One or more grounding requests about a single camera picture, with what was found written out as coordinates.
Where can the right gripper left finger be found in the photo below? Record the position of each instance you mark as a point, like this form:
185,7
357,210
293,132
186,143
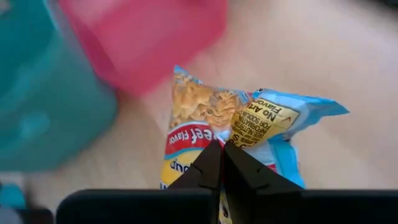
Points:
202,174

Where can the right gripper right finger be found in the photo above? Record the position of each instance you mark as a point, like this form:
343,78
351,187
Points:
252,186

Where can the yellow red snack packet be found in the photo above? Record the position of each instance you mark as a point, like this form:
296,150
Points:
202,102

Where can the teal plastic bin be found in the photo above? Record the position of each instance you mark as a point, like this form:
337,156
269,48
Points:
46,109

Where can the pink plastic bin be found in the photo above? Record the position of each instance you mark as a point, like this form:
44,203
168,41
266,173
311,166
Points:
140,40

